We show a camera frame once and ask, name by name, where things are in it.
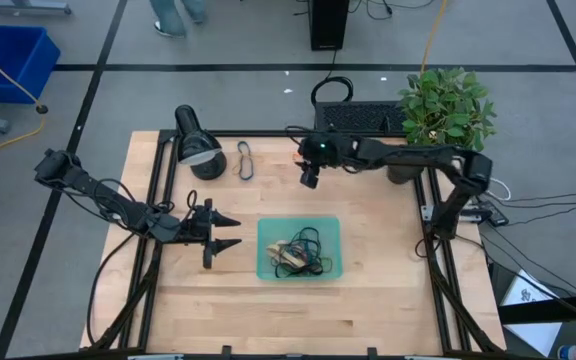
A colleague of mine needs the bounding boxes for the rubber bands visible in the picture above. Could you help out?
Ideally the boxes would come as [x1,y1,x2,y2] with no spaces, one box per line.
[273,239,334,279]

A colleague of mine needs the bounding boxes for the black desk lamp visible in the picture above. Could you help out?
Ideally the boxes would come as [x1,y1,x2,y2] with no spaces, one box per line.
[174,103,228,181]

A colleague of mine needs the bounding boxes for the tan rubber band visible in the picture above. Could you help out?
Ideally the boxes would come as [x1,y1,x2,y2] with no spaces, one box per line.
[266,239,294,259]
[231,153,250,177]
[275,248,310,267]

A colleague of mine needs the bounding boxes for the blue plastic floor bin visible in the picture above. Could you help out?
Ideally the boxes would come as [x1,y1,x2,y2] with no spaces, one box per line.
[0,25,62,105]

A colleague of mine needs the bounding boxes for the dark blue rubber band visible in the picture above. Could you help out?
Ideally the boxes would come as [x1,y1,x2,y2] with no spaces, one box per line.
[290,227,323,256]

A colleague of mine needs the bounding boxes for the white paper box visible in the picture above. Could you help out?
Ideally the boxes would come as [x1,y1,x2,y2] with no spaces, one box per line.
[499,269,564,357]

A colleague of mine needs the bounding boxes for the potted green plant black pot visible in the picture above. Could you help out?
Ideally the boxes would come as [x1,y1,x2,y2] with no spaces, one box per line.
[386,67,498,185]

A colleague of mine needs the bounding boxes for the long black cable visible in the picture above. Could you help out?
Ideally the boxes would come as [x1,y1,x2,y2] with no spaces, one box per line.
[86,232,137,346]

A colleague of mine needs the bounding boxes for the person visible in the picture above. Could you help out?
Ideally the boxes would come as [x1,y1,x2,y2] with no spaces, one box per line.
[148,0,208,40]

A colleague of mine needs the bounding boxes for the coiled black cable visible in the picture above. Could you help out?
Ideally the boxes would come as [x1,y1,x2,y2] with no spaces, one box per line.
[310,49,355,106]

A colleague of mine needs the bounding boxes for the black computer tower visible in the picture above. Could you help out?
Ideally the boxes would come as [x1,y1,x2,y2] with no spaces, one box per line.
[308,0,350,52]

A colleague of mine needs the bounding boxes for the long blue rubber band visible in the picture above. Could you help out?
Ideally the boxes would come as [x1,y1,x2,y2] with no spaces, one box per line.
[236,140,255,181]

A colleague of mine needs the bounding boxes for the black power strip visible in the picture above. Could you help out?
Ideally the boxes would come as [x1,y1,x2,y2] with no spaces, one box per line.
[420,203,510,227]

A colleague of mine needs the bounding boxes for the teal translucent plastic bin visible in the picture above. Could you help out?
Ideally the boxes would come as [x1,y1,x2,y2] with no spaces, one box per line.
[256,215,344,281]

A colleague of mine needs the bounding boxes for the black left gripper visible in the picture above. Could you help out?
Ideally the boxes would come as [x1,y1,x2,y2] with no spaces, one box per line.
[177,198,244,270]

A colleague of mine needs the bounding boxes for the black metal bar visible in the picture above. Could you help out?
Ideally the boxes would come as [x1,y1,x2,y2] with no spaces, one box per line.
[497,292,576,326]

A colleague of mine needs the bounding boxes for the black mesh computer case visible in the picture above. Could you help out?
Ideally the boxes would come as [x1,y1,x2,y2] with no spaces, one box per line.
[313,101,409,134]

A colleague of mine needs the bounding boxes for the yellow cable with black ball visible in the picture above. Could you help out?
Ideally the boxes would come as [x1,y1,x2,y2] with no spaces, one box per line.
[0,40,49,157]

